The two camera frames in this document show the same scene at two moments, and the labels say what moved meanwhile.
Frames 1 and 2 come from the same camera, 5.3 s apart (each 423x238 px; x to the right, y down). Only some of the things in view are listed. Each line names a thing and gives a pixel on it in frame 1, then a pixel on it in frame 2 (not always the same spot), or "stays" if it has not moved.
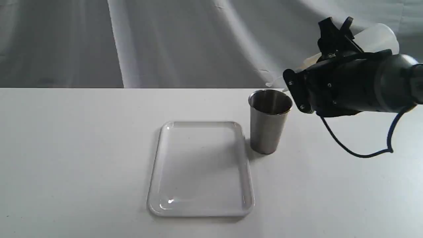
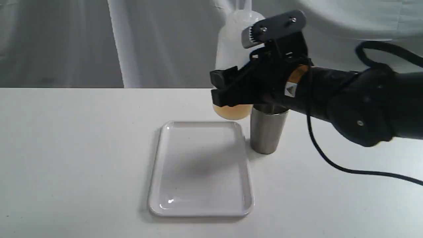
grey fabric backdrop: [178, 44] stays
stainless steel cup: [269, 110] stays
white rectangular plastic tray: [202, 169] stays
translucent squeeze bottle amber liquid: [375, 36] → [229, 50]
